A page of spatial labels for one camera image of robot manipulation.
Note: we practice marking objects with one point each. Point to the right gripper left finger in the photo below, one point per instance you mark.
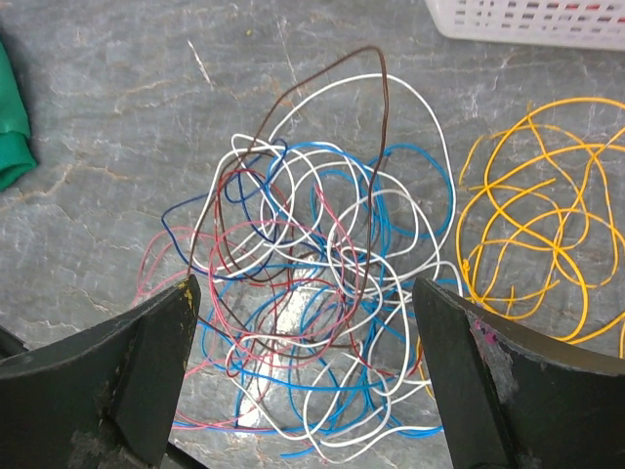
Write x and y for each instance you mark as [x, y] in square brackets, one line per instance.
[105, 397]

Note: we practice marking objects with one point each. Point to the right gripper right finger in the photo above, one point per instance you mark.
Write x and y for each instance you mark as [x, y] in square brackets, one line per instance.
[510, 397]

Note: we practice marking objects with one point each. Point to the green cloth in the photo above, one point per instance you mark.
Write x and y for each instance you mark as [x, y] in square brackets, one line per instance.
[16, 157]

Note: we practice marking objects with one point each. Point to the middle white plastic basket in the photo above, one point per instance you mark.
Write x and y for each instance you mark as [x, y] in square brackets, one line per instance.
[594, 25]

